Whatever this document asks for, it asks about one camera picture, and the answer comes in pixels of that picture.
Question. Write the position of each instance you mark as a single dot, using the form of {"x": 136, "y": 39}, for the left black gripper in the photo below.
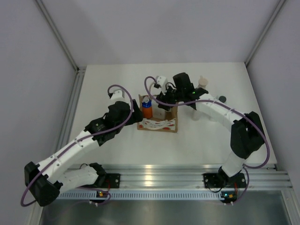
{"x": 136, "y": 116}

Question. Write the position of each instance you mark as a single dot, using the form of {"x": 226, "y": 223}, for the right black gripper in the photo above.
{"x": 164, "y": 98}

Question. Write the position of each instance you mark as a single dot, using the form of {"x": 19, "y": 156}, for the burlap watermelon canvas bag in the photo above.
{"x": 170, "y": 124}

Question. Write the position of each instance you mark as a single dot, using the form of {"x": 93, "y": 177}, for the silver refill pouch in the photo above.
{"x": 196, "y": 115}

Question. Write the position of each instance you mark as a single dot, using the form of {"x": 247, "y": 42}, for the grey pump bottle beige cap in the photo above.
{"x": 202, "y": 82}

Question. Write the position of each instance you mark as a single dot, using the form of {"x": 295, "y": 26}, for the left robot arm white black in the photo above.
{"x": 51, "y": 177}

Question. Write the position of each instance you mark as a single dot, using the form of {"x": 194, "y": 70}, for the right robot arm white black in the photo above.
{"x": 247, "y": 135}

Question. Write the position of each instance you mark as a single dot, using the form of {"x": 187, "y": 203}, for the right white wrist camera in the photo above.
{"x": 160, "y": 83}

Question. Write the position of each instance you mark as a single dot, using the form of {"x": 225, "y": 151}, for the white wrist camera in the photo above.
{"x": 160, "y": 83}
{"x": 117, "y": 95}

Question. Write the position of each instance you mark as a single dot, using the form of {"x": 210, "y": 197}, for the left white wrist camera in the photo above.
{"x": 117, "y": 95}

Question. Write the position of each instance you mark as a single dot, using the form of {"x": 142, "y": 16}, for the aluminium mounting rail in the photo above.
{"x": 190, "y": 177}

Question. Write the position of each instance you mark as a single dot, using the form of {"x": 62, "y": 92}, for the left aluminium frame post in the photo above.
{"x": 54, "y": 29}

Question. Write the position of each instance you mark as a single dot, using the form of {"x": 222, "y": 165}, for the aluminium frame post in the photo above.
{"x": 54, "y": 29}
{"x": 264, "y": 32}

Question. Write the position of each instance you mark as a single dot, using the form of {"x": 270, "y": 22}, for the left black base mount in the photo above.
{"x": 112, "y": 181}

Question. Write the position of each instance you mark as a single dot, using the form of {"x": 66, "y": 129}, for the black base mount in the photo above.
{"x": 212, "y": 180}
{"x": 112, "y": 181}

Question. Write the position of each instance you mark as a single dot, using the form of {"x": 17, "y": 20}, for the white slotted cable duct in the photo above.
{"x": 144, "y": 195}

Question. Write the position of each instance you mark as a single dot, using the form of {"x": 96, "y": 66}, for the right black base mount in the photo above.
{"x": 212, "y": 180}

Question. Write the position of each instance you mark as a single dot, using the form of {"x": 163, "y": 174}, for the right aluminium frame post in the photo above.
{"x": 264, "y": 32}

